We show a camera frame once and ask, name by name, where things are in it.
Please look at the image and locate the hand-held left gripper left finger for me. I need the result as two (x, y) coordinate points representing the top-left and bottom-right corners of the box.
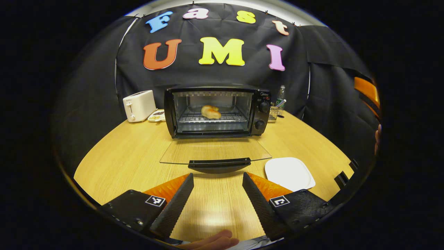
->
(100, 173), (195, 240)

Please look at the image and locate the metal wire utensil holder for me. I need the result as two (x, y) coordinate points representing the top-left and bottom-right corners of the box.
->
(268, 104), (283, 123)

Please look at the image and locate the small patterned dish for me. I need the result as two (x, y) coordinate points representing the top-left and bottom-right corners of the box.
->
(147, 109), (166, 123)

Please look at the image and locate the black electric oven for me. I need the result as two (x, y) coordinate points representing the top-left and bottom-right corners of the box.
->
(160, 84), (273, 174)

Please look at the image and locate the white toaster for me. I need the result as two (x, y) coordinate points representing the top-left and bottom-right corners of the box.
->
(122, 90), (157, 123)

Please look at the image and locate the white square plate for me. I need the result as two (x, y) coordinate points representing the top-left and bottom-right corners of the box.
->
(264, 157), (316, 192)

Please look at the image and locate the black backdrop cloth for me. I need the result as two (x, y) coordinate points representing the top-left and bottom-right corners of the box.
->
(54, 3), (382, 174)

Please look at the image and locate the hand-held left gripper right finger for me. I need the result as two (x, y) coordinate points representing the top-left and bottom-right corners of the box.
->
(242, 172), (335, 242)

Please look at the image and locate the golden croissant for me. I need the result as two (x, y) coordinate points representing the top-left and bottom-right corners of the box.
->
(201, 105), (222, 120)

